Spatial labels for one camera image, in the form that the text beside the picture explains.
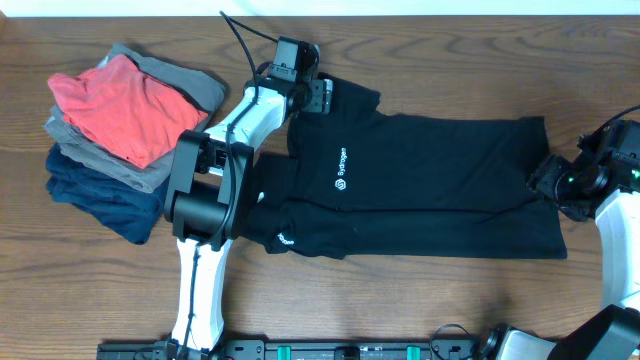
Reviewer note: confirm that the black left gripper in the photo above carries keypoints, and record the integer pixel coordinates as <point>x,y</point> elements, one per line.
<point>319,95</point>

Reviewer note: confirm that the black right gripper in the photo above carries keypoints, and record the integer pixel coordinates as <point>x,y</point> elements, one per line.
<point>545,177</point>

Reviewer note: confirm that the black polo shirt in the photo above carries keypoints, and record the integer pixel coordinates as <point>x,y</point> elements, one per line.
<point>356,181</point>

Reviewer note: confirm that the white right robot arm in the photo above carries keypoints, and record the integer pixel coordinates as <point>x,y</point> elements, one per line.
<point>612,333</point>

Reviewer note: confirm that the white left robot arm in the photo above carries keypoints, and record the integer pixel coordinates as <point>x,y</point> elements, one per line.
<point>209,195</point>

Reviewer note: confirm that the grey folded shirt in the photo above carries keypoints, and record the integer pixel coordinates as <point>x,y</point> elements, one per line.
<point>200,89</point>

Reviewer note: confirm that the red folded shirt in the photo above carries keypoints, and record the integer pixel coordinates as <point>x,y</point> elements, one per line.
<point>131,114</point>

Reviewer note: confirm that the navy folded shirt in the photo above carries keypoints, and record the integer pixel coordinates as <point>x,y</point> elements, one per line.
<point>128,212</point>

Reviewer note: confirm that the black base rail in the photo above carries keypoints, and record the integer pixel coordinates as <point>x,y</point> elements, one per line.
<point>455,349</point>

